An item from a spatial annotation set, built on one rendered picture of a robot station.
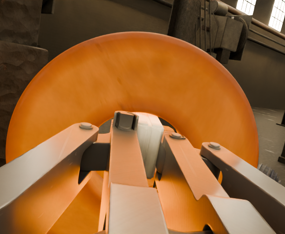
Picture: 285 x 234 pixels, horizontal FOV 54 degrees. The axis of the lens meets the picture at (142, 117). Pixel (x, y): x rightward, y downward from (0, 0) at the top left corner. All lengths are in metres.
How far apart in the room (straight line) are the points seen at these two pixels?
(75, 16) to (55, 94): 7.09
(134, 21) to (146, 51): 8.04
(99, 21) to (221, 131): 7.41
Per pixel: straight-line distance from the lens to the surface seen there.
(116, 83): 0.16
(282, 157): 4.11
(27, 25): 0.56
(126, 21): 8.03
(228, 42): 8.04
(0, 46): 0.49
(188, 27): 4.38
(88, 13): 7.41
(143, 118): 0.15
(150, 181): 0.29
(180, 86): 0.16
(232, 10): 10.25
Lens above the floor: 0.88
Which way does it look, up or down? 10 degrees down
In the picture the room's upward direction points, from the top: 11 degrees clockwise
